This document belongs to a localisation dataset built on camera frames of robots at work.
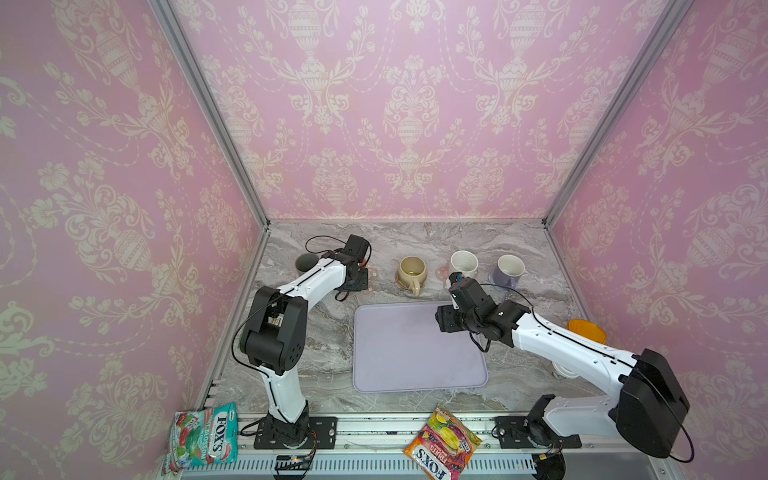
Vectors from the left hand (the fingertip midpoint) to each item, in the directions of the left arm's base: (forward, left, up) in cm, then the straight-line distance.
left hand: (357, 284), depth 96 cm
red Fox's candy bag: (-43, -24, -3) cm, 49 cm away
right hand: (-13, -26, +5) cm, 30 cm away
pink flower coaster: (+5, -4, -5) cm, 8 cm away
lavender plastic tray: (-17, -14, -8) cm, 24 cm away
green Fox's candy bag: (-42, +34, -4) cm, 54 cm away
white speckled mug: (+9, -36, +1) cm, 37 cm away
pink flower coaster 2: (+9, -29, -6) cm, 31 cm away
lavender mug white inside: (+7, -51, -2) cm, 51 cm away
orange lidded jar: (-17, -65, +4) cm, 67 cm away
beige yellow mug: (+6, -18, -1) cm, 19 cm away
